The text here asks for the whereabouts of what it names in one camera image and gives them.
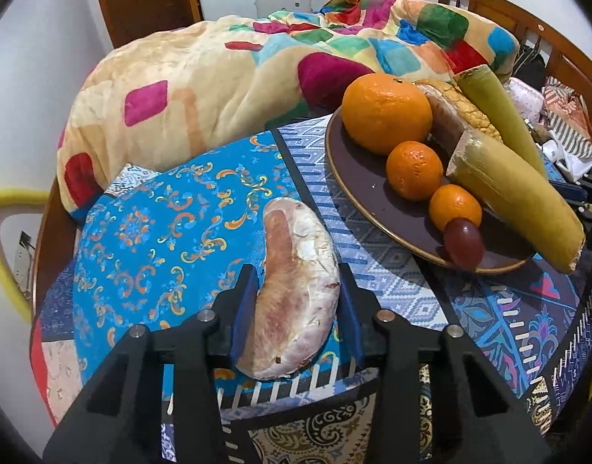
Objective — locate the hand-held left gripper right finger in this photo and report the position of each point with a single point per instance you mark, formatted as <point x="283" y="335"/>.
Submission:
<point x="351" y="309"/>

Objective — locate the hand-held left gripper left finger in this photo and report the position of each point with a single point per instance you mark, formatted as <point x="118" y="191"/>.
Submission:
<point x="243" y="309"/>

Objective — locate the yellow-green banana front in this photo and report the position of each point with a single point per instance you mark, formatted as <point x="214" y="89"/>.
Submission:
<point x="513" y="198"/>

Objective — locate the green banana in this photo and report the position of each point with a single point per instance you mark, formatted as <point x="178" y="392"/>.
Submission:
<point x="503" y="111"/>

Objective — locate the small tangerine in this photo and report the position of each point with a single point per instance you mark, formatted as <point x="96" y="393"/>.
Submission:
<point x="414" y="171"/>
<point x="454" y="205"/>

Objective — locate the brown round plate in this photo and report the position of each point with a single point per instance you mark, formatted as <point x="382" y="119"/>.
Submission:
<point x="373" y="193"/>

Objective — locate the dark red grape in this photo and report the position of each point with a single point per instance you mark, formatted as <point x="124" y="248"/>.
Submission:
<point x="464" y="244"/>

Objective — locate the large orange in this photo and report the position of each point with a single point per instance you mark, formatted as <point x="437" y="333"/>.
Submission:
<point x="385" y="111"/>

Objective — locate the striped bag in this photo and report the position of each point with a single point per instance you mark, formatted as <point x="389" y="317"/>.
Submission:
<point x="571" y="116"/>

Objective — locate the pink quilted bag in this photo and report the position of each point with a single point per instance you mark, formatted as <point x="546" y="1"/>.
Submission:
<point x="525" y="99"/>

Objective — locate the patchwork patterned tablecloth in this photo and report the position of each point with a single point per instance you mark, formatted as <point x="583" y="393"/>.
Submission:
<point x="156" y="232"/>

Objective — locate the black bag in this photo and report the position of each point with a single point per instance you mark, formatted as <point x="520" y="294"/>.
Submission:
<point x="532" y="65"/>

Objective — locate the wooden bed headboard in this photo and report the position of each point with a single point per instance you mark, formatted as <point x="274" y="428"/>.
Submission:
<point x="532" y="24"/>

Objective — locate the wooden bed footboard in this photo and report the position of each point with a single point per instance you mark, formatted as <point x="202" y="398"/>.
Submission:
<point x="49" y="251"/>

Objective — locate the colourful patchwork blanket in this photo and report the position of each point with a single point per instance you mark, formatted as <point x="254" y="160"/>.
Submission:
<point x="204" y="82"/>

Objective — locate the yellow chair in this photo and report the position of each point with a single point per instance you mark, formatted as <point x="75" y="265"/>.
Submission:
<point x="6" y="203"/>

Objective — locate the brown wooden door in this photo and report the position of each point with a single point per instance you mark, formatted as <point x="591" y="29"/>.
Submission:
<point x="141" y="0"/>

